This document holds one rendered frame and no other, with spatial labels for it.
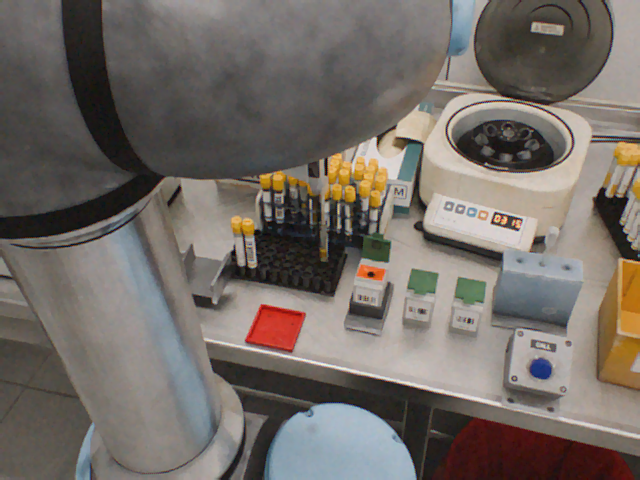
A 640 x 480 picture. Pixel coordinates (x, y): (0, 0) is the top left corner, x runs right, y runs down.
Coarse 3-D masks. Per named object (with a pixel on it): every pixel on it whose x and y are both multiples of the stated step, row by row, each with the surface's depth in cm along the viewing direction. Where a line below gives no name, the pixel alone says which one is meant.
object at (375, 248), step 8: (376, 232) 92; (368, 240) 93; (376, 240) 93; (384, 240) 92; (368, 248) 94; (376, 248) 93; (384, 248) 93; (368, 256) 95; (376, 256) 94; (384, 256) 94
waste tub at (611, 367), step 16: (624, 272) 93; (608, 288) 95; (624, 288) 94; (608, 304) 92; (624, 304) 96; (608, 320) 90; (624, 320) 96; (608, 336) 88; (624, 336) 83; (608, 352) 86; (624, 352) 85; (608, 368) 87; (624, 368) 87; (624, 384) 88
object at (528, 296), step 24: (504, 264) 91; (528, 264) 91; (552, 264) 91; (576, 264) 91; (504, 288) 93; (528, 288) 92; (552, 288) 91; (576, 288) 90; (504, 312) 96; (528, 312) 95; (552, 312) 94
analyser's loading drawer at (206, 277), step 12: (180, 252) 100; (192, 252) 99; (228, 252) 98; (192, 264) 99; (204, 264) 99; (216, 264) 99; (228, 264) 98; (192, 276) 98; (204, 276) 97; (216, 276) 95; (228, 276) 99; (192, 288) 96; (204, 288) 96; (216, 288) 95; (216, 300) 96
